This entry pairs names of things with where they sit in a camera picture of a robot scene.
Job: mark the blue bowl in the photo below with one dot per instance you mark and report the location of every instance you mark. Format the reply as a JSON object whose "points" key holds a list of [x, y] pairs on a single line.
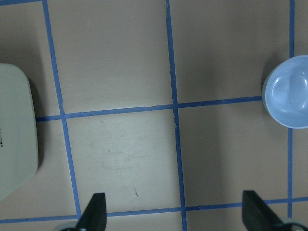
{"points": [[285, 93]]}

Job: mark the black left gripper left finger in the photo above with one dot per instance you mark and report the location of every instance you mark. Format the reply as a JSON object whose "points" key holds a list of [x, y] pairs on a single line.
{"points": [[94, 216]]}

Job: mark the cream chrome toaster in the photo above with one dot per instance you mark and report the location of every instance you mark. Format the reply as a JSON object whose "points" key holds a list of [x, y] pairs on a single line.
{"points": [[18, 133]]}

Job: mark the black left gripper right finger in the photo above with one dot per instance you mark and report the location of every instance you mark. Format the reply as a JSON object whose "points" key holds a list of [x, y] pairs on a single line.
{"points": [[258, 216]]}

